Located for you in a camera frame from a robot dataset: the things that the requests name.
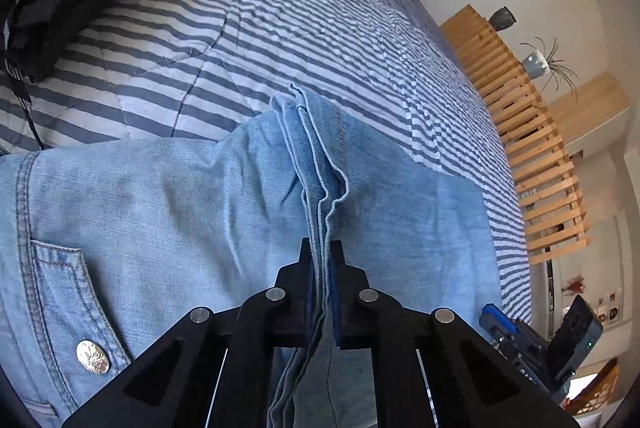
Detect light blue denim jeans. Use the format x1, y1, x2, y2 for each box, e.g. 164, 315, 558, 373
1, 89, 500, 427

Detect light wooden shelf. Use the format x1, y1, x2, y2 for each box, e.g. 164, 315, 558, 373
548, 72, 631, 145

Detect grey pot with plant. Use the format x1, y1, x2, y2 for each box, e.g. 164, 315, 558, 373
520, 36, 578, 101

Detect blue white striped bedspread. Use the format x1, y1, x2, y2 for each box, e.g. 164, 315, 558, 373
1, 0, 533, 320

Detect dark ceramic vase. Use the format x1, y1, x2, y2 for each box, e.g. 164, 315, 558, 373
488, 6, 518, 32

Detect wooden slatted bed rail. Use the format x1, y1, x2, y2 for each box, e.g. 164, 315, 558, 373
440, 6, 589, 264

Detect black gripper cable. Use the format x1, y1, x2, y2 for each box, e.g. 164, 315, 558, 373
0, 0, 49, 154

